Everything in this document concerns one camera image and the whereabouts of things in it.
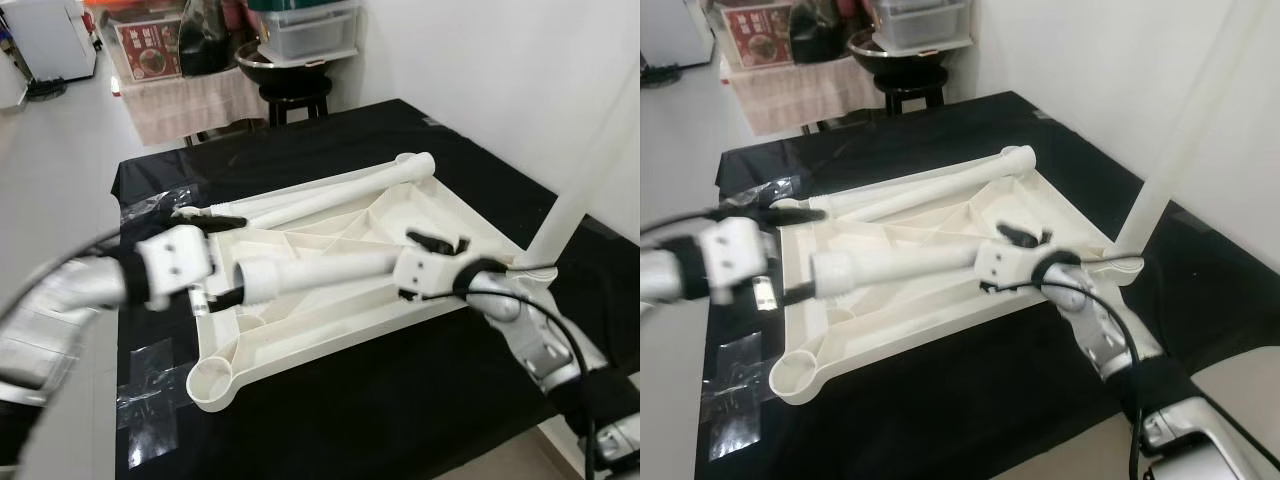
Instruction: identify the black bag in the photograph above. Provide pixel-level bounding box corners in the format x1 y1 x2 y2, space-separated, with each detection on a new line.
178 0 241 79
788 0 851 66

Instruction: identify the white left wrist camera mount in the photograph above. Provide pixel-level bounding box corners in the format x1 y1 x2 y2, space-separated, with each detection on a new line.
700 217 771 301
138 225 223 313

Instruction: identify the black stool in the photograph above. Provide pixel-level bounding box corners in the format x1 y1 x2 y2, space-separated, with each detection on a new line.
258 80 331 129
880 75 949 119

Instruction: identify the red printed box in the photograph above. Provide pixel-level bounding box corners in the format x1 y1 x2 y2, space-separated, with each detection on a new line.
722 8 796 73
112 18 183 83

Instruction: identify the white plastic table top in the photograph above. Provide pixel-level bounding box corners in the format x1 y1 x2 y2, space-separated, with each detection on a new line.
170 152 561 413
765 145 1146 406

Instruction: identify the clear plastic storage box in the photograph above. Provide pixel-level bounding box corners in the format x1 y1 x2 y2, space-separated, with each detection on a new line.
872 0 973 51
248 0 361 61

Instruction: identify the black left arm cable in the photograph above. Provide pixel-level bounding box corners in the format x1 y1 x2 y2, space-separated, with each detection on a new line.
640 205 771 241
0 205 201 321

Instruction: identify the black table cloth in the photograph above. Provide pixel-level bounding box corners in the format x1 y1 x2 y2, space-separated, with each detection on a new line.
108 98 641 480
695 90 1280 480

